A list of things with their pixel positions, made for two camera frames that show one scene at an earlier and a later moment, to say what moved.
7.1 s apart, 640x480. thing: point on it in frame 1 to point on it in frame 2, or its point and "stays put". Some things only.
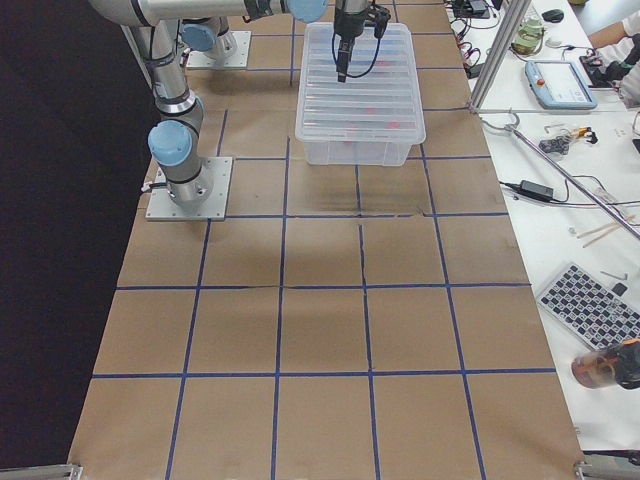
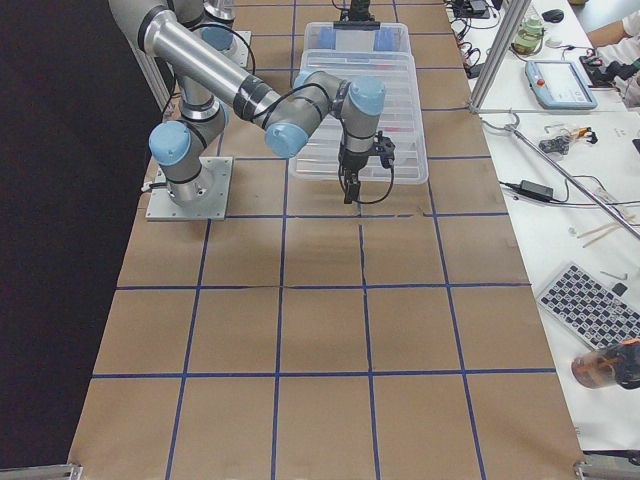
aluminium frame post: x=513 y=13 stays put
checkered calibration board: x=590 y=309 stays put
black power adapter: x=533 y=190 stays put
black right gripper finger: x=342 y=72 to x=348 y=199
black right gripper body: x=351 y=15 to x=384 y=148
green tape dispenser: x=528 y=36 stays put
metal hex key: x=614 y=275 stays put
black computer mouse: x=554 y=15 stays put
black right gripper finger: x=343 y=57 to x=354 y=191
